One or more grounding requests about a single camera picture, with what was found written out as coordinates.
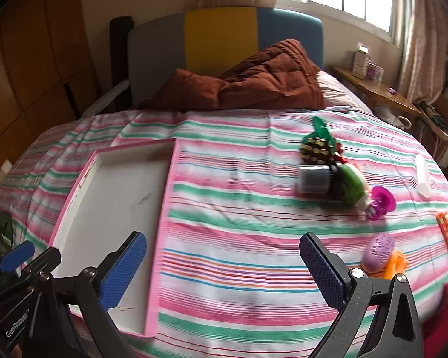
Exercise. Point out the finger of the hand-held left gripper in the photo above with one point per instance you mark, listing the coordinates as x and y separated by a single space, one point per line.
46 261
15 257

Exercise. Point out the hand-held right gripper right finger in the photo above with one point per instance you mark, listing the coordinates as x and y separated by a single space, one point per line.
323 272

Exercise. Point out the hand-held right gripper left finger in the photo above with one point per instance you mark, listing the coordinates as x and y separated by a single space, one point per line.
123 272

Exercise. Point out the purple oval soap case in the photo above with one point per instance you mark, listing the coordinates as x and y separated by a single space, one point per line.
377 251

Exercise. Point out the pink and white tray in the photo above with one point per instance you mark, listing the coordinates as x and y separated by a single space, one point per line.
115 201

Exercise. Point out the orange block with holes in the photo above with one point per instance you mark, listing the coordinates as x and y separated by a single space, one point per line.
395 264

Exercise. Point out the green plug-in device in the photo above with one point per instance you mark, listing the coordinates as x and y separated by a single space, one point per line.
352 184

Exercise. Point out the clear jar with black lid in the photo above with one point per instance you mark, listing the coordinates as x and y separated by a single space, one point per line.
313 179

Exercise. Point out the magenta plastic scrubber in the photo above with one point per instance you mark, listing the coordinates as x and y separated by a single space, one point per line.
380 195

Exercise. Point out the brown pegged massage brush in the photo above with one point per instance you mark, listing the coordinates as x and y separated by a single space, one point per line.
317 153

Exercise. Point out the green plastic scoop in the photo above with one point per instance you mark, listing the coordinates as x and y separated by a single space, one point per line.
317 125

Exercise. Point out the striped bed sheet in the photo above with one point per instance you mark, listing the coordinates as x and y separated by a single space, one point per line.
246 231

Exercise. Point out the white plastic tube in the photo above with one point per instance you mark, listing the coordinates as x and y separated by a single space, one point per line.
422 175

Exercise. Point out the pale pillow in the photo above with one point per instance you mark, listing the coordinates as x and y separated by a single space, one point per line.
336 89

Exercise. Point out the wooden side desk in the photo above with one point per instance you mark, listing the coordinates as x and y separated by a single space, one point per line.
380 91

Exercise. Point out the wooden shelf unit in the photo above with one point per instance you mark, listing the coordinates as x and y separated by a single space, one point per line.
440 119

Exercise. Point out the small purple trinket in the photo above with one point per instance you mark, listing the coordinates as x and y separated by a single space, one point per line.
391 91

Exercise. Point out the wooden wardrobe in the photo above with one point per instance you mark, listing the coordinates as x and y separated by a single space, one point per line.
33 63

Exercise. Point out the brown quilt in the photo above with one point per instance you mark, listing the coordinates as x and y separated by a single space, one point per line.
254 82

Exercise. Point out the purple box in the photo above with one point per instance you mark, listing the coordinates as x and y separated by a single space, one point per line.
374 71

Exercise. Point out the white carton box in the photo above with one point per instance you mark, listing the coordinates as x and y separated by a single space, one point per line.
360 61

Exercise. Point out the grey yellow blue headboard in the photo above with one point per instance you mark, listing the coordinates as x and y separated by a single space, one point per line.
216 37

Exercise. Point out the long beige curtain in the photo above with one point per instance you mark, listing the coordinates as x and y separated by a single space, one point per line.
422 37

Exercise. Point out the white bed rail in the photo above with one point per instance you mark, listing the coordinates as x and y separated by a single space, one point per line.
104 99

